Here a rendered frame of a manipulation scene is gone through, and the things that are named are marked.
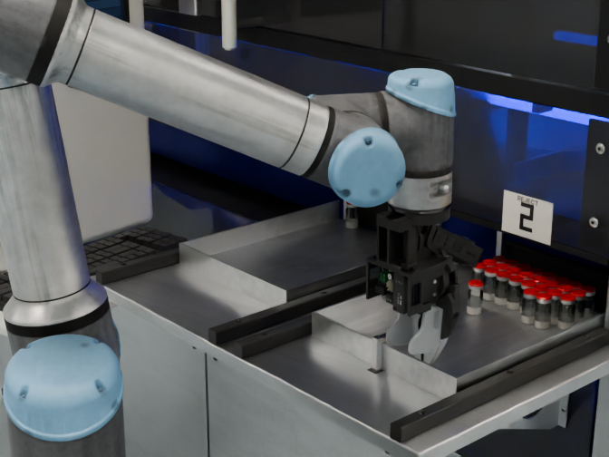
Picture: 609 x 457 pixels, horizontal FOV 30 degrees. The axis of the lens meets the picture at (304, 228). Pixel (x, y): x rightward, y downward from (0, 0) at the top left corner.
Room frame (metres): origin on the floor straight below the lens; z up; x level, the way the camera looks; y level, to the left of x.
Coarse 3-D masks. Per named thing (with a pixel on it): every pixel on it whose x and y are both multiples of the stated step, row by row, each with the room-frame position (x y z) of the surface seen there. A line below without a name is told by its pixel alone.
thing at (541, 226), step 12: (504, 192) 1.52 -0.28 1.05; (504, 204) 1.52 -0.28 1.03; (516, 204) 1.51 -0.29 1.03; (540, 204) 1.48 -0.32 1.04; (552, 204) 1.46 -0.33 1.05; (504, 216) 1.52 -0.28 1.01; (516, 216) 1.51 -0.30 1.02; (540, 216) 1.47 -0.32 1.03; (552, 216) 1.46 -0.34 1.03; (504, 228) 1.52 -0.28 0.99; (516, 228) 1.50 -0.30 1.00; (540, 228) 1.47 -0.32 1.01; (540, 240) 1.47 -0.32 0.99
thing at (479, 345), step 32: (480, 256) 1.62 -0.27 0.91; (320, 320) 1.39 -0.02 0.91; (352, 320) 1.45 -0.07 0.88; (384, 320) 1.45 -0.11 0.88; (480, 320) 1.45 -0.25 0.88; (512, 320) 1.45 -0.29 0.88; (352, 352) 1.34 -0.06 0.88; (384, 352) 1.30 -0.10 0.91; (448, 352) 1.35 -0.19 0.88; (480, 352) 1.35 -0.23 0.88; (512, 352) 1.28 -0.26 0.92; (544, 352) 1.32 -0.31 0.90; (416, 384) 1.26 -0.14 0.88; (448, 384) 1.22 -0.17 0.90
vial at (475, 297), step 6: (474, 288) 1.47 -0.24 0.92; (480, 288) 1.47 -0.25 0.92; (468, 294) 1.48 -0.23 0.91; (474, 294) 1.47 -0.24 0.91; (480, 294) 1.47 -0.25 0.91; (468, 300) 1.48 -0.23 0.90; (474, 300) 1.47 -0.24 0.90; (480, 300) 1.47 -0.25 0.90; (468, 306) 1.47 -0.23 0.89; (474, 306) 1.47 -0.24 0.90; (480, 306) 1.47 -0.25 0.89; (468, 312) 1.47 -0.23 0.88; (474, 312) 1.47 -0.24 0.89; (480, 312) 1.47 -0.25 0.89
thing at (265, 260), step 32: (256, 224) 1.77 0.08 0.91; (288, 224) 1.82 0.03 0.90; (320, 224) 1.86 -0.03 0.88; (192, 256) 1.65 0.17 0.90; (224, 256) 1.71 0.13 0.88; (256, 256) 1.71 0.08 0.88; (288, 256) 1.71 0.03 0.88; (320, 256) 1.71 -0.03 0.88; (352, 256) 1.71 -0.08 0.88; (256, 288) 1.53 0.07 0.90; (288, 288) 1.49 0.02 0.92; (320, 288) 1.52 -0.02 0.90
